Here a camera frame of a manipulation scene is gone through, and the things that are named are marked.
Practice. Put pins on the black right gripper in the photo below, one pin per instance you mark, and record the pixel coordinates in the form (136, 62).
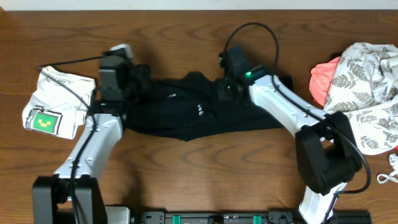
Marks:
(221, 94)

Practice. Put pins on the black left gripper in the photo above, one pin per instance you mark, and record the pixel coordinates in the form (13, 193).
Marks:
(142, 78)

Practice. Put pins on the black t-shirt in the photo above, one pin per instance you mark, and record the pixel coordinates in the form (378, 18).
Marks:
(194, 107)

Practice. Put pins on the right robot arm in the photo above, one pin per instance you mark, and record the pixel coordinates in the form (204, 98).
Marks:
(327, 156)

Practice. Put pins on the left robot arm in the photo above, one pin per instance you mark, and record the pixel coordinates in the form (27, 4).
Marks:
(72, 194)

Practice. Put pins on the folded white pixel-print t-shirt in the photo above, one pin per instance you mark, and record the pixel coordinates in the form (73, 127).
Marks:
(59, 104)

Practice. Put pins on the coral pink garment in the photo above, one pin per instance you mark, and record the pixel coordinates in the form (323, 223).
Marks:
(320, 80)

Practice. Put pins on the white fern-print garment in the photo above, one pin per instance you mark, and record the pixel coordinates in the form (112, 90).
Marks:
(364, 88)

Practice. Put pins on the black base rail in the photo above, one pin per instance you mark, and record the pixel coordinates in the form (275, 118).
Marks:
(269, 217)

